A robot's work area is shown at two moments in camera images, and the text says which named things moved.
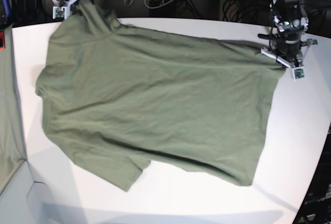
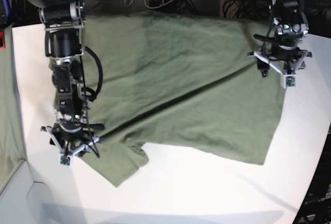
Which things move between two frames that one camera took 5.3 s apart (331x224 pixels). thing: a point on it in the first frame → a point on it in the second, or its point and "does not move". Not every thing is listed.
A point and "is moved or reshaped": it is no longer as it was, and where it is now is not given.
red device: (2, 40) does not move
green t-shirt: (116, 97) is moved or reshaped
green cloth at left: (12, 153) does not move
